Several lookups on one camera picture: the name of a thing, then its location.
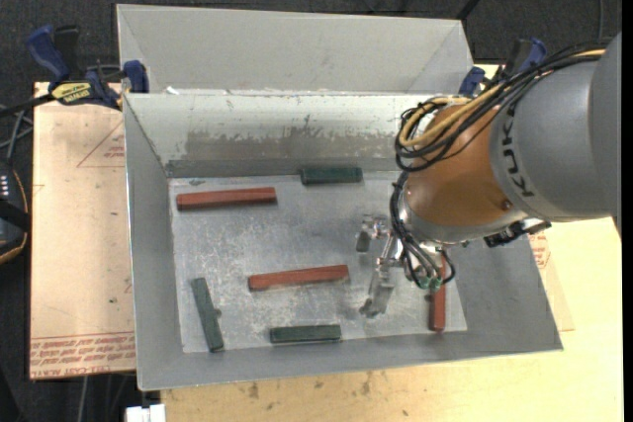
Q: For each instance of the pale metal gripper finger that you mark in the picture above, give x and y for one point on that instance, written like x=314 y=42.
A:
x=380 y=294
x=365 y=239

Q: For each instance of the red-brown flat block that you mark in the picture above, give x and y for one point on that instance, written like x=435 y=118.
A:
x=437 y=311
x=225 y=198
x=297 y=278

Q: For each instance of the grey metal bin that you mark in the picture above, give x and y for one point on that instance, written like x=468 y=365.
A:
x=297 y=232

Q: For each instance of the dark green flat block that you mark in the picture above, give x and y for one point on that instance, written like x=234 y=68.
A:
x=330 y=175
x=305 y=334
x=207 y=316

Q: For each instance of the brown cardboard board red print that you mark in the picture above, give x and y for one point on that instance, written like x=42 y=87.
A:
x=79 y=222

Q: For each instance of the black cylinder on white bracket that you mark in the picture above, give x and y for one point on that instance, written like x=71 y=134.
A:
x=499 y=238

